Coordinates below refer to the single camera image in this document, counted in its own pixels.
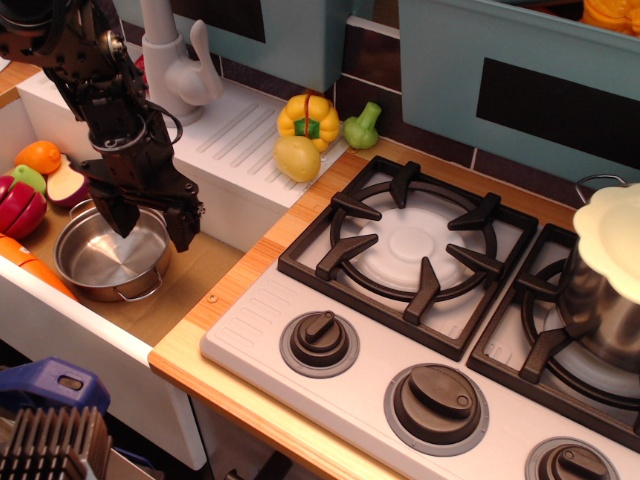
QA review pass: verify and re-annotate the yellow toy bell pepper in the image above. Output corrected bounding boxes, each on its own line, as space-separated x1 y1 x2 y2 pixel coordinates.
276 93 341 153

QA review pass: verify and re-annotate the teal cabinet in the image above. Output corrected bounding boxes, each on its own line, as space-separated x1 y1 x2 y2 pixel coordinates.
112 0 375 95
399 1 639 182

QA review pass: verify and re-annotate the right black burner grate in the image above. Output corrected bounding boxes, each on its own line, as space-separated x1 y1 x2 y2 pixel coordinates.
467 225 639 451

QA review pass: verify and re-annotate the middle stove knob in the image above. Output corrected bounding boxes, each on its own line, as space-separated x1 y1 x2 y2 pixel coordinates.
383 363 489 457

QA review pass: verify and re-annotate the right stove knob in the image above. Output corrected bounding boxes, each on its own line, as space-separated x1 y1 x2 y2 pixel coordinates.
525 437 620 480

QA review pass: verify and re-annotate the orange toy food in cabinet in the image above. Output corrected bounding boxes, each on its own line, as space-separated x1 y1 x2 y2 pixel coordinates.
581 0 639 37

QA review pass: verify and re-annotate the yellow toy potato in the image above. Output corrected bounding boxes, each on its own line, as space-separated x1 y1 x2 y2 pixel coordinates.
273 136 321 183

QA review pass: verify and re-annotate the green toy apple slice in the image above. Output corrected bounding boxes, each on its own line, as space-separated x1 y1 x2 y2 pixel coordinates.
10 164 46 196

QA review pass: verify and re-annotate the orange toy carrot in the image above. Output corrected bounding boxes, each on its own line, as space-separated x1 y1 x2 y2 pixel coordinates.
1 234 77 301

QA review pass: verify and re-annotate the cream scalloped plate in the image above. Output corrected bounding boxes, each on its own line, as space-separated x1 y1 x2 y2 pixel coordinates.
573 183 639 304

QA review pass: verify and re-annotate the left stove knob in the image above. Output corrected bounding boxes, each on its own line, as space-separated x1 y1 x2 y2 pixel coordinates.
279 310 360 379

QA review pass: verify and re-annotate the left black burner grate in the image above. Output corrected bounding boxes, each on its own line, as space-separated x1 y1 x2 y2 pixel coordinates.
277 156 538 360

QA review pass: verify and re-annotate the white toy stove top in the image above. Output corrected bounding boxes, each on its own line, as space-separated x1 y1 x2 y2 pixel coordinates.
199 209 640 480

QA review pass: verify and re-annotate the right teal cabinet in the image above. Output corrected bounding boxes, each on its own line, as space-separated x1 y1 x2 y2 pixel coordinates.
399 1 639 182

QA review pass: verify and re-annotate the orange toy fruit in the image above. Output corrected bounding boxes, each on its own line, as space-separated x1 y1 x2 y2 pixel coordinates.
14 140 62 175

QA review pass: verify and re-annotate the red toy pepper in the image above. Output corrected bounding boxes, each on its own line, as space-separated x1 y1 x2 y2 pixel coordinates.
134 55 148 86

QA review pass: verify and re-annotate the large steel pot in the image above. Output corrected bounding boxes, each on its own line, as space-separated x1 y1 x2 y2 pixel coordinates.
558 174 639 373

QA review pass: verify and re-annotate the small steel pot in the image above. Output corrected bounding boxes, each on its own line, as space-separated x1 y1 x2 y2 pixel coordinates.
54 200 171 302

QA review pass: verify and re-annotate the grey toy faucet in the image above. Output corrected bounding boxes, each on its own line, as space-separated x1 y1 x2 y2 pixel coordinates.
141 0 224 126

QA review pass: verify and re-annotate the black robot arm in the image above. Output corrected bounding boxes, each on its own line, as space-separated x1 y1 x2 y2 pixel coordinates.
1 1 204 252

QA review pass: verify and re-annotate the blue plastic clamp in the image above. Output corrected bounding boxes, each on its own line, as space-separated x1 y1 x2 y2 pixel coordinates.
1 357 111 414

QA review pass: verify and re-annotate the left teal cabinet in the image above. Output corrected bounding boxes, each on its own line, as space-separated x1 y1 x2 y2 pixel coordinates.
112 0 375 95

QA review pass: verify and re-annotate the green toy broccoli stalk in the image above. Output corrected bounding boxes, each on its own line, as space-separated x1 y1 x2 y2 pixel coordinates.
343 102 382 150

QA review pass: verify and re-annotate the stove knob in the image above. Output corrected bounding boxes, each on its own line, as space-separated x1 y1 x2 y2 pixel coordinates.
279 310 360 379
383 363 489 457
525 437 620 480

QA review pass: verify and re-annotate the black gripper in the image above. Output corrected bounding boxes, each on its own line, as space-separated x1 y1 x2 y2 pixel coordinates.
69 99 203 253

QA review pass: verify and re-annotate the red toy sliced apple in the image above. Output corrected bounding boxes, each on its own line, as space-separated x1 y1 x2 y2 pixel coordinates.
0 175 47 240

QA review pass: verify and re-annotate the black burner grate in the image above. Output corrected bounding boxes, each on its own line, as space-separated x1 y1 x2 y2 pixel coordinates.
277 156 538 360
467 225 639 451

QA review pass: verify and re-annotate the grey ribbed heat sink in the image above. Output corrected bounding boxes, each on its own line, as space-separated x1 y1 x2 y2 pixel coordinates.
1 407 112 479

